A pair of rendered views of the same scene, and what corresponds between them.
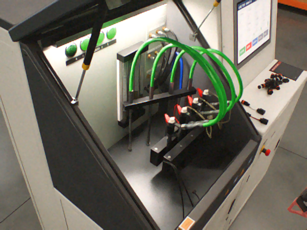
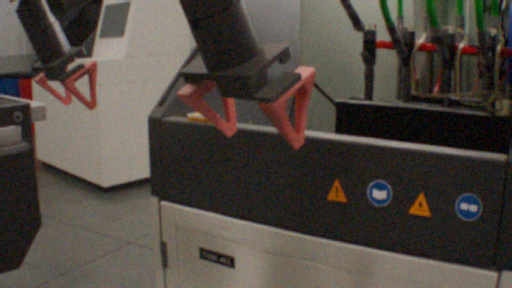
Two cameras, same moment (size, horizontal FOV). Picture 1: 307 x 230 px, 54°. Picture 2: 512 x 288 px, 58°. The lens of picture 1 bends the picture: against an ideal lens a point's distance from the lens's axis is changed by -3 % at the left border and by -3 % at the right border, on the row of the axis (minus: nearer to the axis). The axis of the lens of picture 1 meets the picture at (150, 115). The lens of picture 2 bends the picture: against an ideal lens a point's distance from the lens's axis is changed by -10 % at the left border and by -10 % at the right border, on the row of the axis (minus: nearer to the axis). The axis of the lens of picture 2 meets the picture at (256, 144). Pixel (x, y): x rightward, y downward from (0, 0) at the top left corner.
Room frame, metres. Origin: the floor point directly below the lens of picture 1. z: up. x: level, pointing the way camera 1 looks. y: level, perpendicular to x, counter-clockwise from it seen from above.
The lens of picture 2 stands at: (0.59, -1.05, 1.10)
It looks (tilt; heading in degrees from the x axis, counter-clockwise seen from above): 12 degrees down; 87
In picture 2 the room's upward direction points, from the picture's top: straight up
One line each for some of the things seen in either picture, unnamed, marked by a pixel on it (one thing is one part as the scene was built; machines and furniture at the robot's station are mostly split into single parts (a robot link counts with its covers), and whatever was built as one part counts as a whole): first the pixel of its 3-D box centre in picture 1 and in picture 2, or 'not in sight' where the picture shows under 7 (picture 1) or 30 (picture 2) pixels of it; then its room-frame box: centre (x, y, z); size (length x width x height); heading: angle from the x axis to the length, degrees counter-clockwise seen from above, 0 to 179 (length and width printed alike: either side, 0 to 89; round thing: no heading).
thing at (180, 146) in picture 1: (183, 144); (423, 143); (0.95, -0.15, 0.91); 0.34 x 0.10 x 0.15; 144
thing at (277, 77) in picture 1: (274, 82); not in sight; (1.36, -0.63, 1.01); 0.23 x 0.11 x 0.06; 144
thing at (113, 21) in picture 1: (118, 18); not in sight; (1.01, 0.14, 1.43); 0.54 x 0.03 x 0.02; 144
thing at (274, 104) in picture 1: (269, 91); not in sight; (1.33, -0.61, 0.97); 0.70 x 0.22 x 0.03; 144
